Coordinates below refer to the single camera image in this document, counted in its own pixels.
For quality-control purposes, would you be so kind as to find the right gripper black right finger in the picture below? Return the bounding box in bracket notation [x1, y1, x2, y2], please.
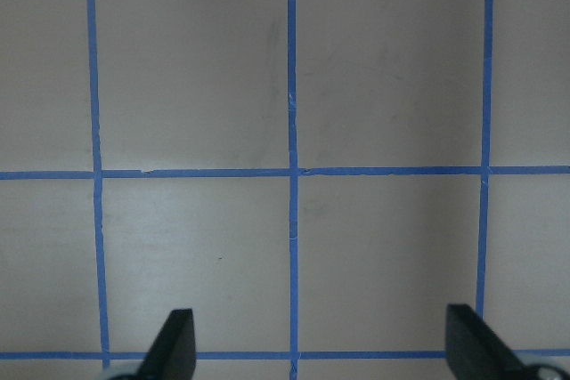
[444, 303, 537, 380]

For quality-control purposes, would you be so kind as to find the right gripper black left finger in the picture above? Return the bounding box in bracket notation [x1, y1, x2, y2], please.
[136, 309, 197, 380]

